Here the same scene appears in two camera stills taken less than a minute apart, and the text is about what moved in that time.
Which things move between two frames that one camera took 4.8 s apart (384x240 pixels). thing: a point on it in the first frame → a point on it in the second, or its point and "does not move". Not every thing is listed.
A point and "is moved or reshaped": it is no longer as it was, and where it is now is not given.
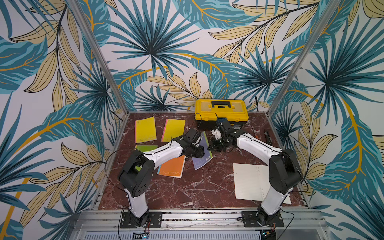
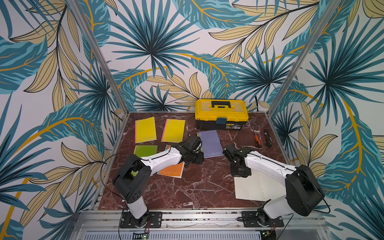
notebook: (252, 182) does not move
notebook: (173, 168) does not move
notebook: (197, 162) is moved or reshaped
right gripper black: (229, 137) → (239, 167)
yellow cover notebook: (145, 130) does not move
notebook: (144, 148) does not move
